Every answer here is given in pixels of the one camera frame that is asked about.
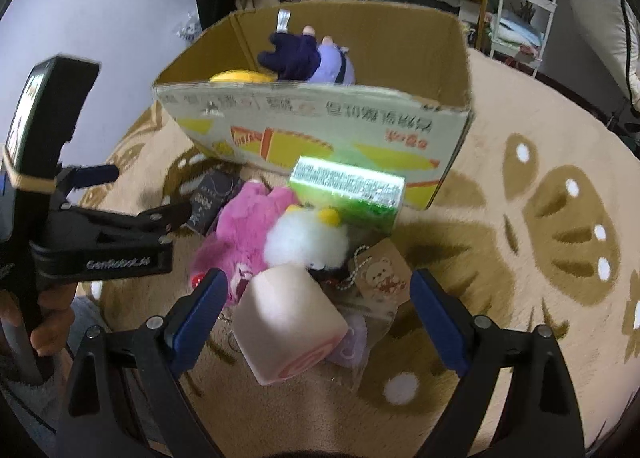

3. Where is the green paper box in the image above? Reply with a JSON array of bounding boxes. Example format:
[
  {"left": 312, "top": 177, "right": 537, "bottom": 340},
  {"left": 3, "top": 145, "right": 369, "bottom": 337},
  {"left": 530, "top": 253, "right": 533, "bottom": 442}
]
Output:
[{"left": 287, "top": 156, "right": 407, "bottom": 235}]

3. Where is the cardboard box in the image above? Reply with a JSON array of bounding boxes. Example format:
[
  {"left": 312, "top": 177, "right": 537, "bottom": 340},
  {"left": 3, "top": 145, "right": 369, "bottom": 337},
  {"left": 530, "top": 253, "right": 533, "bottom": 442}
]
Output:
[{"left": 152, "top": 0, "right": 476, "bottom": 211}]

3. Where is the white pillow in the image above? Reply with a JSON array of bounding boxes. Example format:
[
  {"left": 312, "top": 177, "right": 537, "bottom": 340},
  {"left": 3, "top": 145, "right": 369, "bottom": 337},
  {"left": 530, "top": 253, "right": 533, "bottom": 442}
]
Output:
[{"left": 552, "top": 0, "right": 640, "bottom": 106}]

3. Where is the black printed packet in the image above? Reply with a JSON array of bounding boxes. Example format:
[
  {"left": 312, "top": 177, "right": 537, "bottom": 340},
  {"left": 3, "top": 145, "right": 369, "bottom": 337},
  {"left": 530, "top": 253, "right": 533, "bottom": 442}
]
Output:
[{"left": 186, "top": 172, "right": 246, "bottom": 237}]

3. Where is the brown bear tag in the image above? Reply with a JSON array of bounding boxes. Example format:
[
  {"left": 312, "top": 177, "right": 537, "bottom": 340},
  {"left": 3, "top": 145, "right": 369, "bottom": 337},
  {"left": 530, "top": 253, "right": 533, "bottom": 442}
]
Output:
[{"left": 350, "top": 238, "right": 413, "bottom": 306}]

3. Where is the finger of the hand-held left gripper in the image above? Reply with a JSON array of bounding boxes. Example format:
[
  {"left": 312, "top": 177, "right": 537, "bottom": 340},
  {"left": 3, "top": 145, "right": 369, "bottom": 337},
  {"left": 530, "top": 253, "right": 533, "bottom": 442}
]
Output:
[{"left": 127, "top": 202, "right": 194, "bottom": 245}]

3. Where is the pink cake roll plush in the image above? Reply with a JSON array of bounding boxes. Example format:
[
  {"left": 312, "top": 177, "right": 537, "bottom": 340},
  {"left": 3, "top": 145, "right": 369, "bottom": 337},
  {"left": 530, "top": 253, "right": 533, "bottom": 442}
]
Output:
[{"left": 234, "top": 263, "right": 349, "bottom": 386}]

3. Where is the white trolley cart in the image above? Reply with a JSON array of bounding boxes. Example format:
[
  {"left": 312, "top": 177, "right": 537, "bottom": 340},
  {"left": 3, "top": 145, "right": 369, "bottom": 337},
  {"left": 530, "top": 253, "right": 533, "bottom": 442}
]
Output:
[{"left": 487, "top": 0, "right": 558, "bottom": 78}]

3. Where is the purple plush doll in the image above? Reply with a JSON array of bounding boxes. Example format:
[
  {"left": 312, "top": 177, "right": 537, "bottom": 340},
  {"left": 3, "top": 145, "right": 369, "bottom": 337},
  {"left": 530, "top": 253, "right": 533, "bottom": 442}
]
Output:
[{"left": 256, "top": 26, "right": 357, "bottom": 86}]

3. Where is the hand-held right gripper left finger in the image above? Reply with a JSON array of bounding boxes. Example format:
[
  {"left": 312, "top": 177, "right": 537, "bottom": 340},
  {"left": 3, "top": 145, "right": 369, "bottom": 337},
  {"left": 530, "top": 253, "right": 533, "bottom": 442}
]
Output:
[{"left": 56, "top": 268, "right": 230, "bottom": 458}]

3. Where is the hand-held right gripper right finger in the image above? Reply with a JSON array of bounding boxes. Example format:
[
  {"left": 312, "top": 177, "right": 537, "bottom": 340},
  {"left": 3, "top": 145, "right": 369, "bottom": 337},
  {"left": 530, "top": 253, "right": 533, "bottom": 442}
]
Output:
[{"left": 409, "top": 268, "right": 586, "bottom": 458}]

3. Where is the purple plastic pouch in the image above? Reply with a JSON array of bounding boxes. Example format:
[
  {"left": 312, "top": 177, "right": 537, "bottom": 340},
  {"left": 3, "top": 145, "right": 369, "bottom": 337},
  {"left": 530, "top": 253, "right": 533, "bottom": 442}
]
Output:
[{"left": 325, "top": 313, "right": 370, "bottom": 369}]

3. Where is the yellow plush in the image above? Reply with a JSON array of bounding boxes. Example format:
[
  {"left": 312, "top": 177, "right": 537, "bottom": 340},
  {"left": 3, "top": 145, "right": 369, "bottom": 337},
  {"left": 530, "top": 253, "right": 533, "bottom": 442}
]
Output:
[{"left": 209, "top": 68, "right": 275, "bottom": 84}]

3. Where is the pink bear plush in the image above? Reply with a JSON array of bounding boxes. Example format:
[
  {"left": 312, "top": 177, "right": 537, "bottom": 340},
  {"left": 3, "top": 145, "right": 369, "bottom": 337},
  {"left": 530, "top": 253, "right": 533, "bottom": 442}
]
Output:
[{"left": 190, "top": 180, "right": 301, "bottom": 309}]

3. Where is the person's left hand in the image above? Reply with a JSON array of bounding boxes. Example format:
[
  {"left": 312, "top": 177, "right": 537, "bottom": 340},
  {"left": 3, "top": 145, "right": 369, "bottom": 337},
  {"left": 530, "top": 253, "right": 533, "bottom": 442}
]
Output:
[{"left": 0, "top": 283, "right": 78, "bottom": 358}]

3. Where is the white fluffy plush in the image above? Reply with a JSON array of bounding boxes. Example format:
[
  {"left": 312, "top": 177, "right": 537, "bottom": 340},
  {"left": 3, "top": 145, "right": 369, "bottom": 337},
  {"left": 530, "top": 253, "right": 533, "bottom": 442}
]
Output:
[{"left": 264, "top": 205, "right": 351, "bottom": 271}]

